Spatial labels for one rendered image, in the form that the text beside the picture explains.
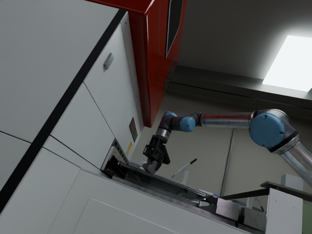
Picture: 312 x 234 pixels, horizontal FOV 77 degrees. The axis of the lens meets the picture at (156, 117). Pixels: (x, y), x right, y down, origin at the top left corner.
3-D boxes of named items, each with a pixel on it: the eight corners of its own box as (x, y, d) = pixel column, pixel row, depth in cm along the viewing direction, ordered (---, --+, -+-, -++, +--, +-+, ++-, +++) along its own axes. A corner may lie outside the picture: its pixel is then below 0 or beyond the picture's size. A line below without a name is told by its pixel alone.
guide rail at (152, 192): (109, 182, 78) (113, 175, 79) (110, 183, 80) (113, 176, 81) (233, 230, 71) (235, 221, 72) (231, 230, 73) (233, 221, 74)
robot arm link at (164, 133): (162, 133, 110) (173, 135, 105) (159, 141, 108) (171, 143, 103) (154, 127, 105) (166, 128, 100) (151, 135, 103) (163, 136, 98)
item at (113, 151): (99, 168, 70) (110, 145, 74) (119, 183, 110) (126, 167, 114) (103, 170, 70) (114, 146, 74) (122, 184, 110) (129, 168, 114)
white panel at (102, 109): (31, 143, 36) (119, 8, 52) (114, 186, 110) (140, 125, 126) (46, 148, 36) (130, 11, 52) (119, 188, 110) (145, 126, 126)
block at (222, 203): (216, 204, 72) (218, 197, 74) (214, 205, 75) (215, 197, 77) (237, 212, 71) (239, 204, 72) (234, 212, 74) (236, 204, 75)
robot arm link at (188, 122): (198, 114, 101) (181, 113, 109) (187, 118, 93) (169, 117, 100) (199, 129, 103) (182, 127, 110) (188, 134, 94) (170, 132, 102)
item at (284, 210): (265, 239, 52) (270, 187, 58) (211, 224, 102) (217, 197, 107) (302, 253, 51) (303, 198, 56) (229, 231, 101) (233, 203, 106)
